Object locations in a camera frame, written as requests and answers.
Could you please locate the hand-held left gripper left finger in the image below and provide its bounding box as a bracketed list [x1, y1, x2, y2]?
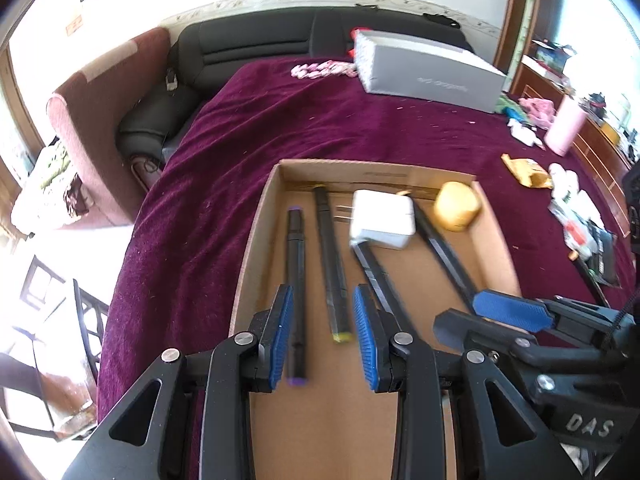
[62, 285, 295, 480]

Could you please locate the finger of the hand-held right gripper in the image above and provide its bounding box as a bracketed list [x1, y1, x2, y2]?
[434, 310, 601, 378]
[472, 289, 621, 346]

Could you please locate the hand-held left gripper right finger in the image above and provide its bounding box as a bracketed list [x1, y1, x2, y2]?
[353, 284, 583, 480]

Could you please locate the black marker purple cap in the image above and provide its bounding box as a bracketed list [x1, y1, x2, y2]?
[284, 206, 310, 390]

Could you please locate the black marker yellow cap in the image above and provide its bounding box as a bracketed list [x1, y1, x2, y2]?
[311, 184, 357, 345]

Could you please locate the cardboard box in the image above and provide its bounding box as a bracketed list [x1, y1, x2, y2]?
[227, 158, 523, 480]

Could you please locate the black snack packet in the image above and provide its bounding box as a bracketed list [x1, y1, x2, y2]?
[582, 222, 623, 290]

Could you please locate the yellow round container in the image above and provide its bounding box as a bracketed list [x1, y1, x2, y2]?
[433, 181, 483, 233]

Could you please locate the white power adapter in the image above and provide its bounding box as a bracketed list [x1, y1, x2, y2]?
[348, 188, 417, 251]

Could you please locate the black marker green cap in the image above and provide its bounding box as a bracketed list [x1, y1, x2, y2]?
[575, 257, 613, 306]

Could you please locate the white bottle green label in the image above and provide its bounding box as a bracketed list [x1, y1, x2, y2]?
[547, 162, 581, 196]

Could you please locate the yellow snack packet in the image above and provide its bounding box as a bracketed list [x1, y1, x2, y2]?
[501, 153, 553, 191]

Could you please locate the wooden panelled cabinet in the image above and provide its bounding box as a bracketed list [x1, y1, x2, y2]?
[510, 57, 638, 241]

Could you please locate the small white charger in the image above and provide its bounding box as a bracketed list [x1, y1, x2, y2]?
[507, 122, 546, 150]

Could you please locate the pink water bottle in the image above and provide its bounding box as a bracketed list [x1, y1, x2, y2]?
[544, 94, 587, 157]

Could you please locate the black dining chair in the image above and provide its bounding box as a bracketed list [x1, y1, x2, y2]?
[0, 255, 112, 443]

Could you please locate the green cloth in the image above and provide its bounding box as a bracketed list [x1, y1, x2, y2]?
[495, 95, 523, 121]

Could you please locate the pink cloth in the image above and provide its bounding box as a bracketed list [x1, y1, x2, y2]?
[519, 96, 557, 127]

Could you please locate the clear drinking glass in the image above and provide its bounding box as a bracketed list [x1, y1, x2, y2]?
[37, 367, 98, 436]

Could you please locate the grey rectangular box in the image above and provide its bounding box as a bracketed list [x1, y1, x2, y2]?
[352, 29, 508, 115]

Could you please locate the colourful printed box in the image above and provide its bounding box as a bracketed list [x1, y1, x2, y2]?
[531, 40, 571, 73]

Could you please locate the pink patterned fabric strip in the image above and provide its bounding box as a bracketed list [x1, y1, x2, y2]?
[291, 59, 358, 81]

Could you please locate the brown pink armchair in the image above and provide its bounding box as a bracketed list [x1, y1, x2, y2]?
[46, 26, 172, 229]

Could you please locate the floral cushion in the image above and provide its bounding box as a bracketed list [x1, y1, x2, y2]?
[10, 137, 96, 233]

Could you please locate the black sofa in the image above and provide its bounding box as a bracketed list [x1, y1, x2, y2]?
[116, 6, 476, 193]

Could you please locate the black garment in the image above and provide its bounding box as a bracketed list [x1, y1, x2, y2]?
[422, 11, 462, 29]

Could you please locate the black braided cable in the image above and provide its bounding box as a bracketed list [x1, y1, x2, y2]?
[597, 295, 640, 361]

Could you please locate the wooden door frame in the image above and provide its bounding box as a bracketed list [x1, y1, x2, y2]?
[492, 0, 543, 93]

